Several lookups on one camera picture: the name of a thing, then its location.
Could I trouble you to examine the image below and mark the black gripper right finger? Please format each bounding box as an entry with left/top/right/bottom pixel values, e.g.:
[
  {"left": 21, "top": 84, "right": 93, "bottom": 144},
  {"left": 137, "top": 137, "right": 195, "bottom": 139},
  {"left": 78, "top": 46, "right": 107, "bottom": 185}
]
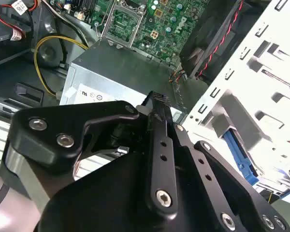
[{"left": 159, "top": 93, "right": 290, "bottom": 232}]

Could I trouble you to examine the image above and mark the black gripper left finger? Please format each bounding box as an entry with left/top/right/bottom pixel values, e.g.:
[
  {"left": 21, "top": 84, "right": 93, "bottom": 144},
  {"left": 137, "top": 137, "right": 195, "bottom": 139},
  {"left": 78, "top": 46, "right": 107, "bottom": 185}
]
[{"left": 0, "top": 91, "right": 179, "bottom": 216}]

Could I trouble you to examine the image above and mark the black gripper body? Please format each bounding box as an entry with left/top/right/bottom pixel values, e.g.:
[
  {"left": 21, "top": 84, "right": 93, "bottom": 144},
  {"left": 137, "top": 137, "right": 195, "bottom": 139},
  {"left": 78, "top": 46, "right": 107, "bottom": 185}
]
[{"left": 37, "top": 151, "right": 223, "bottom": 232}]

